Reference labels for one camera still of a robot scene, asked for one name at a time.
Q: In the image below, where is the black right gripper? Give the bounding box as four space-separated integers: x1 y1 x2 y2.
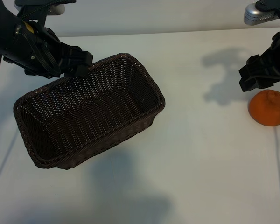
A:
238 30 280 93

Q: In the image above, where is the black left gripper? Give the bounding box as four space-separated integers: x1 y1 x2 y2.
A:
3 20 94 79

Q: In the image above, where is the orange fruit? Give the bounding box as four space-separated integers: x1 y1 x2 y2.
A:
248 89 280 127

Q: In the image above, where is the dark brown wicker basket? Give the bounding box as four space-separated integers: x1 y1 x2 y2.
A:
13 53 166 170

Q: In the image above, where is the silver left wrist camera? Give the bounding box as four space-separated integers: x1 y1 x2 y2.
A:
45 4 66 16

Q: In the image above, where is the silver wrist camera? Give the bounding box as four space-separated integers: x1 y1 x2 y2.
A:
243 2 277 25
45 4 66 16

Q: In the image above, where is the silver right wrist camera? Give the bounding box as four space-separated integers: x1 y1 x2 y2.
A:
243 2 277 25

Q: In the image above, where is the black left camera bracket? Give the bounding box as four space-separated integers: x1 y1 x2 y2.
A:
14 0 77 7

